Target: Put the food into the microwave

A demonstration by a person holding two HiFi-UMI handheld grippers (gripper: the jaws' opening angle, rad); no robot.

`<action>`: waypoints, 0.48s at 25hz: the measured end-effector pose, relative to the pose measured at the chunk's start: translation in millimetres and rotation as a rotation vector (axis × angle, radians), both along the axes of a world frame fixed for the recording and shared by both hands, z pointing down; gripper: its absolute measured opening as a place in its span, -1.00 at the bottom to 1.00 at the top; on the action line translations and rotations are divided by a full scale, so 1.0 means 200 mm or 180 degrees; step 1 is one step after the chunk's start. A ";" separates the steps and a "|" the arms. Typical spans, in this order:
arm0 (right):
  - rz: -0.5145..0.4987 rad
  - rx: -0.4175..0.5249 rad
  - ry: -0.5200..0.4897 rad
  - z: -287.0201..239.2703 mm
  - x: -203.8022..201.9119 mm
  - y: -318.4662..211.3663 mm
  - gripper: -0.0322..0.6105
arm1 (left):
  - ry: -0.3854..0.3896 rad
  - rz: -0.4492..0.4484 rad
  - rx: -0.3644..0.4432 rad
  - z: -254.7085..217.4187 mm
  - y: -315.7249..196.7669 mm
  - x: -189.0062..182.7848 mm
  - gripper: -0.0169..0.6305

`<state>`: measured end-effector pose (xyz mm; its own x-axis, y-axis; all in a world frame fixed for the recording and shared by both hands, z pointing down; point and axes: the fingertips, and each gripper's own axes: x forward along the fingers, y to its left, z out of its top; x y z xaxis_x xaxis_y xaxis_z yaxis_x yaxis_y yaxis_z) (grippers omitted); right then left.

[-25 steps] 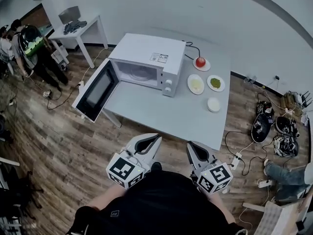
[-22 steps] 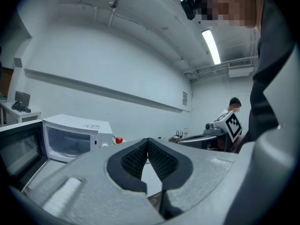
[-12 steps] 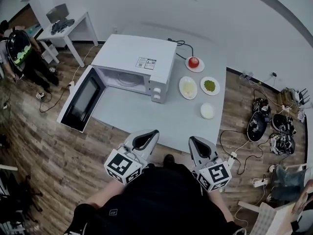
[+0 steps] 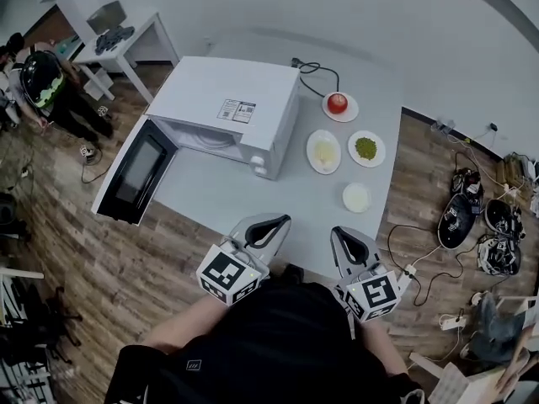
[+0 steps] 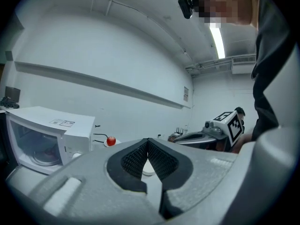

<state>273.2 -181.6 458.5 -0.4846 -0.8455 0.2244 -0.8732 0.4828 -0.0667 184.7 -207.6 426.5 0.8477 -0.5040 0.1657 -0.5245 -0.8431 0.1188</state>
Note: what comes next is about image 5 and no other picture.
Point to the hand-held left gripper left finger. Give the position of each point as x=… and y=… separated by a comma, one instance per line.
x=114, y=170

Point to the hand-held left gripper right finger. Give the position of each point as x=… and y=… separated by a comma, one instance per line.
x=182, y=172

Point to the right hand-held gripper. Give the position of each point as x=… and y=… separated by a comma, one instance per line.
x=234, y=128

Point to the red apple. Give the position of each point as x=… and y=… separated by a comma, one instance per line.
x=111, y=141

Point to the white plate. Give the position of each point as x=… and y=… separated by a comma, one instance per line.
x=148, y=169
x=118, y=143

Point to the white microwave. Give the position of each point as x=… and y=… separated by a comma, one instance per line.
x=47, y=118

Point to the person's right forearm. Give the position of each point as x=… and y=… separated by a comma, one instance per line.
x=245, y=142

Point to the white plate under tomato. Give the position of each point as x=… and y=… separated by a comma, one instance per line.
x=118, y=143

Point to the white air conditioner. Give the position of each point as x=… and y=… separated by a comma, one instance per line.
x=243, y=65

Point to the white ceiling pipes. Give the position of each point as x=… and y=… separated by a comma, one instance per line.
x=206, y=65

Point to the person's black shirt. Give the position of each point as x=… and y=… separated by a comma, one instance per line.
x=269, y=55

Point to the long ceiling light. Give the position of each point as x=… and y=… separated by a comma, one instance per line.
x=218, y=41

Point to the white table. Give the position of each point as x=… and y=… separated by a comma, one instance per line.
x=25, y=179

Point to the person's head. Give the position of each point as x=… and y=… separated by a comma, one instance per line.
x=239, y=6

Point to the black items heap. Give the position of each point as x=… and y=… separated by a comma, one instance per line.
x=9, y=103

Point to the dark monitor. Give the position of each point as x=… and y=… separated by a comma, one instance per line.
x=12, y=94

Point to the wall poster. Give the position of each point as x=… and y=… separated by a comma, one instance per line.
x=186, y=94

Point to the black head-mounted camera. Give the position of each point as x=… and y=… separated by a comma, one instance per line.
x=186, y=7

